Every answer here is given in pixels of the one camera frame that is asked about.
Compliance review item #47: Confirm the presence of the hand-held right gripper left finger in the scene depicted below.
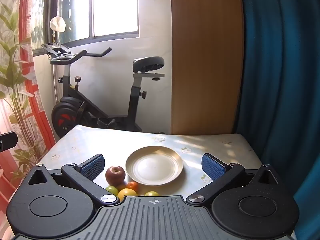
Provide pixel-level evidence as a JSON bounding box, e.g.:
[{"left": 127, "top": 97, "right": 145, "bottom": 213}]
[{"left": 21, "top": 154, "right": 120, "bottom": 204}]

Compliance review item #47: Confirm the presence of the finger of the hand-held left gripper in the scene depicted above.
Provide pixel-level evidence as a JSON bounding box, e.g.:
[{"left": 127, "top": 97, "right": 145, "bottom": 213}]
[{"left": 0, "top": 132, "right": 18, "bottom": 152}]

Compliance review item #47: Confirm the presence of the wooden wardrobe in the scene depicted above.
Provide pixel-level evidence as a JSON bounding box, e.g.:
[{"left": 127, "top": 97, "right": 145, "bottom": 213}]
[{"left": 170, "top": 0, "right": 244, "bottom": 135}]

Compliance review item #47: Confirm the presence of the white cloth bundle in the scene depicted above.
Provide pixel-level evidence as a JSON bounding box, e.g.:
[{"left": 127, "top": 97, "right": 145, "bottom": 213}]
[{"left": 49, "top": 16, "right": 66, "bottom": 33}]

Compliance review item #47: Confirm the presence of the large yellow orange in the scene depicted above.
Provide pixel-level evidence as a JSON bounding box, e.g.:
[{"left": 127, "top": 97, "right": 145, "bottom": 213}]
[{"left": 117, "top": 188, "right": 138, "bottom": 202}]

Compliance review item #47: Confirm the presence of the black exercise bike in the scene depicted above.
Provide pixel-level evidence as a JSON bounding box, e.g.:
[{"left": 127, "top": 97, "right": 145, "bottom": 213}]
[{"left": 41, "top": 42, "right": 165, "bottom": 134}]

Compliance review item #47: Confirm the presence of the floral tablecloth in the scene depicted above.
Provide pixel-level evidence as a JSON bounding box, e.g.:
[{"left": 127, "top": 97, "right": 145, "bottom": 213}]
[{"left": 34, "top": 124, "right": 265, "bottom": 198}]

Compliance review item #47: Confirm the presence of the orange tangerine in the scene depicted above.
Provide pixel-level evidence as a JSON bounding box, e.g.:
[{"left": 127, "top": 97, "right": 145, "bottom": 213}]
[{"left": 126, "top": 181, "right": 139, "bottom": 193}]

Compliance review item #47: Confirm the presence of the blue curtain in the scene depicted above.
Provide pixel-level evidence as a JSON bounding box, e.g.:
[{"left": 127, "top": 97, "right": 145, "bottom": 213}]
[{"left": 232, "top": 0, "right": 320, "bottom": 230}]

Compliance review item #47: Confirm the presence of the green jujube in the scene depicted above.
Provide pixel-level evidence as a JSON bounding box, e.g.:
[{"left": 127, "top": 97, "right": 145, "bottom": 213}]
[{"left": 105, "top": 185, "right": 119, "bottom": 196}]

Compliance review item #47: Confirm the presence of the cream round plate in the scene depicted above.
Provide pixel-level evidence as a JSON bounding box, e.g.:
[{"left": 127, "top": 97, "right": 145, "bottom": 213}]
[{"left": 125, "top": 146, "right": 184, "bottom": 186}]

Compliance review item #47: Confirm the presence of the red apple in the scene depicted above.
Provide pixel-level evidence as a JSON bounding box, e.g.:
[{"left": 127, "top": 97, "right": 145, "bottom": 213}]
[{"left": 105, "top": 165, "right": 126, "bottom": 186}]

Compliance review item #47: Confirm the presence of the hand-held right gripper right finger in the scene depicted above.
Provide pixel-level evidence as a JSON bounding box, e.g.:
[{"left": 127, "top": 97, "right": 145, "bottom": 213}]
[{"left": 186, "top": 153, "right": 279, "bottom": 203}]

